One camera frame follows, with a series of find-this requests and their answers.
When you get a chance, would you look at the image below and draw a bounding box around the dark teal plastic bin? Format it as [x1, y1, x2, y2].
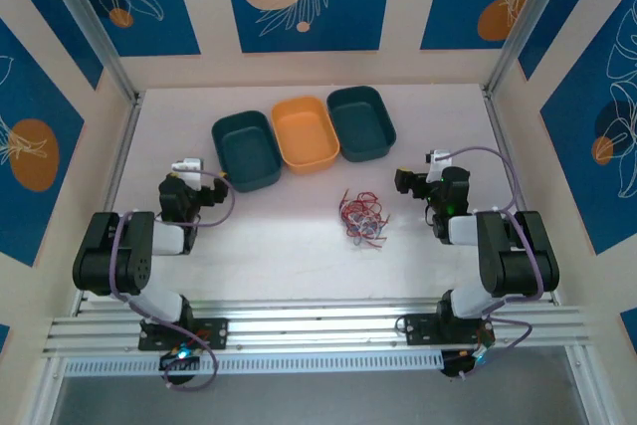
[326, 86, 398, 163]
[211, 109, 284, 194]

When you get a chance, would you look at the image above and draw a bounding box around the orange plastic bin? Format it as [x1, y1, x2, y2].
[271, 96, 341, 176]

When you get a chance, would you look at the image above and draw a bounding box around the black controller board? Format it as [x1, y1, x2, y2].
[157, 347, 203, 372]
[440, 347, 494, 381]

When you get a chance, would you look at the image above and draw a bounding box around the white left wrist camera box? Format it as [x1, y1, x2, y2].
[170, 157, 206, 175]

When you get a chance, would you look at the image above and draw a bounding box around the aluminium side rail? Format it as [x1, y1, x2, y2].
[481, 88, 561, 307]
[74, 90, 146, 319]

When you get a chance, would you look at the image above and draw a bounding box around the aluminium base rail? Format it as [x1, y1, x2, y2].
[42, 295, 596, 359]

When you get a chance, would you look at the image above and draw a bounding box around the aluminium frame post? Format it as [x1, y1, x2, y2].
[34, 0, 143, 103]
[483, 0, 573, 96]

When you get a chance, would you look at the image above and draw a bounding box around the white slotted cable duct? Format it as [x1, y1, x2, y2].
[63, 350, 445, 377]

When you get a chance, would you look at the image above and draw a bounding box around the aluminium frame leg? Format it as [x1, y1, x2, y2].
[564, 344, 606, 425]
[19, 357, 69, 425]

